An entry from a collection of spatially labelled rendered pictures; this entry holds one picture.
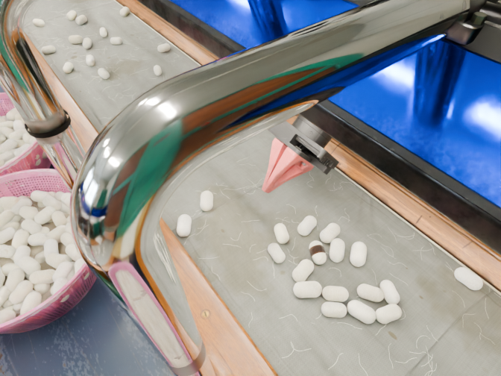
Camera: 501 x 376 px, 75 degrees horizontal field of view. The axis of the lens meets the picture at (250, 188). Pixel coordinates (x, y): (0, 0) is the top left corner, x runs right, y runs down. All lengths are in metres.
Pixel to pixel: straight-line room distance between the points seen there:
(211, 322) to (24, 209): 0.36
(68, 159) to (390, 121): 0.20
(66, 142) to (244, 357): 0.29
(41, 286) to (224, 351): 0.27
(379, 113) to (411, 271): 0.37
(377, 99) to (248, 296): 0.34
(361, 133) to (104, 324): 0.47
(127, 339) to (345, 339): 0.30
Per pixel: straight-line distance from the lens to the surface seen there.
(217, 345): 0.41
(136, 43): 1.02
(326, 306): 0.44
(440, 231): 0.56
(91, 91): 0.86
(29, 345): 0.59
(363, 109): 0.18
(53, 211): 0.61
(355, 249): 0.49
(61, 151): 0.25
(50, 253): 0.56
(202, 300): 0.43
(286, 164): 0.45
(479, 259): 0.56
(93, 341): 0.55
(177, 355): 0.18
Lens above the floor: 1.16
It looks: 50 degrees down
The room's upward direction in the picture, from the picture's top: straight up
